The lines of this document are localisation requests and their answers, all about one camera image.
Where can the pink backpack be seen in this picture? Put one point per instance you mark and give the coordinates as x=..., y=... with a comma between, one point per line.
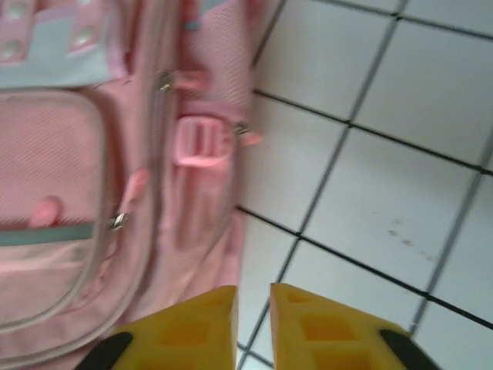
x=96, y=173

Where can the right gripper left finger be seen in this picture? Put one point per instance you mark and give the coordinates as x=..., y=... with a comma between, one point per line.
x=181, y=335

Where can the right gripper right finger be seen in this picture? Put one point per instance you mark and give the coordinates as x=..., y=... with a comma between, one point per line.
x=327, y=335

